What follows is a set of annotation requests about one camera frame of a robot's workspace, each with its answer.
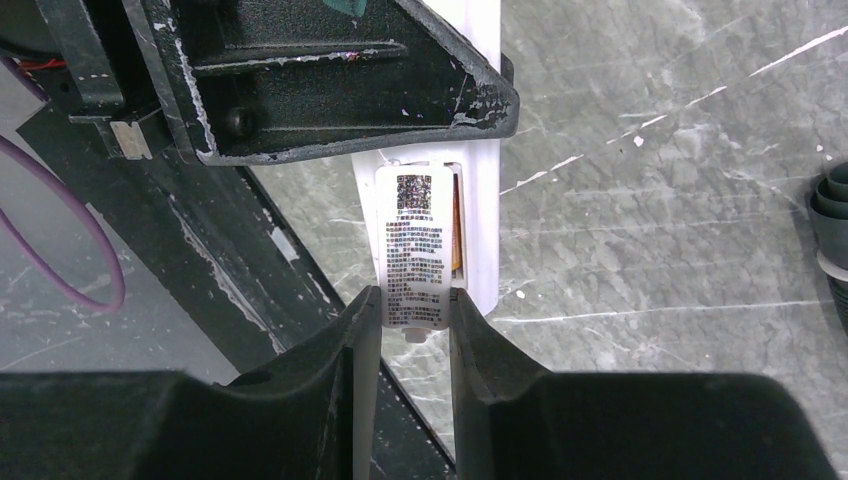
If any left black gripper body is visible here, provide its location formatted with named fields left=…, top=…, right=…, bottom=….
left=36, top=1, right=174, bottom=159

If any black corrugated hose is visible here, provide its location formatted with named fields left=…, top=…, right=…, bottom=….
left=806, top=160, right=848, bottom=336

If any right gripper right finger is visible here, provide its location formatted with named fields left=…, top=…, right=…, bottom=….
left=449, top=289, right=837, bottom=479

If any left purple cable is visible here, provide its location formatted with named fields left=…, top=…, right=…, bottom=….
left=0, top=56, right=127, bottom=315

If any orange battery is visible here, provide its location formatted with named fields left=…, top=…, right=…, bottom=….
left=452, top=174, right=463, bottom=272

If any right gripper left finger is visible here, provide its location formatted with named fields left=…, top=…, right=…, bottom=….
left=1, top=286, right=381, bottom=479

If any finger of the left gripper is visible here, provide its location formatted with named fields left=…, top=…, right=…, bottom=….
left=142, top=1, right=520, bottom=166

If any white remote control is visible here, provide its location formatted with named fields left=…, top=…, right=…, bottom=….
left=352, top=0, right=502, bottom=314

